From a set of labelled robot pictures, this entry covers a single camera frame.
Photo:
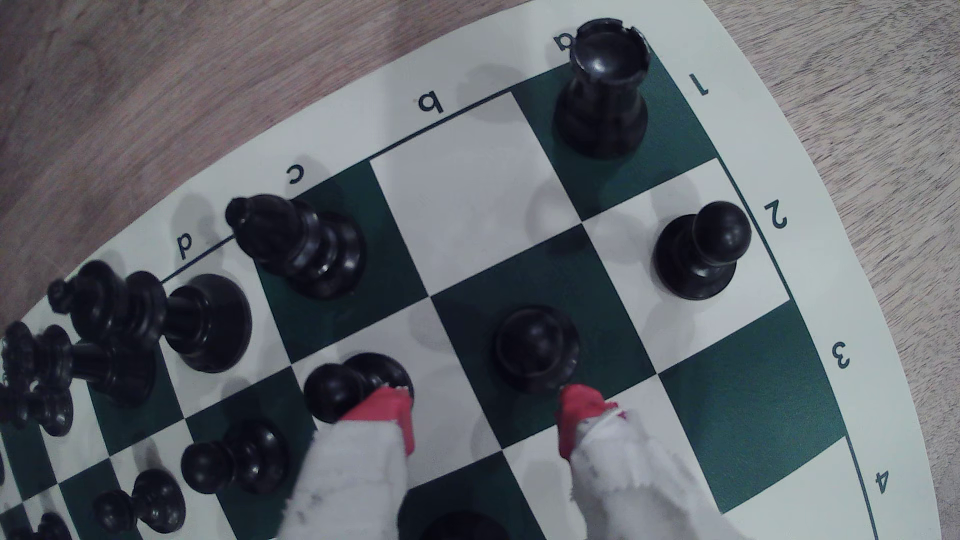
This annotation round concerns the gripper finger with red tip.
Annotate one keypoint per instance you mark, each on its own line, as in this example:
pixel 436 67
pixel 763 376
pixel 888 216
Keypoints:
pixel 637 487
pixel 352 480

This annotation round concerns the black king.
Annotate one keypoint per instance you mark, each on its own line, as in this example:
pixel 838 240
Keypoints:
pixel 90 367

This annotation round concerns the black knight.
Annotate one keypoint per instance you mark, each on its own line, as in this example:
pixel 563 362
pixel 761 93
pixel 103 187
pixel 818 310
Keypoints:
pixel 465 527

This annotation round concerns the black rook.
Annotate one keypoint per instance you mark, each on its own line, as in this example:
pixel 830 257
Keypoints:
pixel 604 97

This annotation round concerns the green white chess board mat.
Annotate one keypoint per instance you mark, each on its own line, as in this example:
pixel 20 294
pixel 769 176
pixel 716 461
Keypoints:
pixel 480 195

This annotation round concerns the black pawn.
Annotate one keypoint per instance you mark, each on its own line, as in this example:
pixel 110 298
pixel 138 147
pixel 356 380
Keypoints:
pixel 232 457
pixel 536 349
pixel 701 251
pixel 349 386
pixel 49 529
pixel 142 502

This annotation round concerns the black queen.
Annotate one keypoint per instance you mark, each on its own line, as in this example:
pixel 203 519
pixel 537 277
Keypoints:
pixel 195 322

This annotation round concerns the black bishop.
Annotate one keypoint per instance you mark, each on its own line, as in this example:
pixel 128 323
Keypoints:
pixel 300 244
pixel 34 411

